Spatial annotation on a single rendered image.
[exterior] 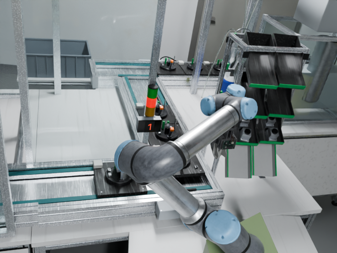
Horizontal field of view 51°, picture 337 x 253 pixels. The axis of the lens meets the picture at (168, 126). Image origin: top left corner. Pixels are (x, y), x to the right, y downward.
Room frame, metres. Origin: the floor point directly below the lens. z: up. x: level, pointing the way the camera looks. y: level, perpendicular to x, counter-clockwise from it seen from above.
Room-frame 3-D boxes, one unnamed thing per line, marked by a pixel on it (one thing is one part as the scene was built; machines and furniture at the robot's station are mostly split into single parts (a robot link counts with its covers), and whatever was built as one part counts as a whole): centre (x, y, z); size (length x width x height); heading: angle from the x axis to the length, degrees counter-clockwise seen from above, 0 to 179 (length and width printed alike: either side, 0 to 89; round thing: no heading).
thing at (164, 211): (1.25, -0.11, 0.93); 0.21 x 0.07 x 0.06; 110
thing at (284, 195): (1.90, 0.04, 0.85); 1.50 x 1.41 x 0.03; 110
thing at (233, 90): (1.29, -0.24, 1.53); 0.09 x 0.08 x 0.11; 131
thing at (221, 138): (1.28, -0.24, 1.37); 0.09 x 0.08 x 0.12; 20
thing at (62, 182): (1.40, 0.17, 0.91); 0.84 x 0.28 x 0.10; 110
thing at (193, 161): (1.58, -0.08, 1.01); 0.24 x 0.24 x 0.13; 20
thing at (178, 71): (2.83, 0.09, 1.01); 0.24 x 0.24 x 0.13; 20
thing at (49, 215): (1.24, 0.09, 0.91); 0.89 x 0.06 x 0.11; 110
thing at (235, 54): (2.44, -0.40, 1.32); 0.14 x 0.14 x 0.38
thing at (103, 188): (1.36, 0.20, 0.96); 0.24 x 0.24 x 0.02; 20
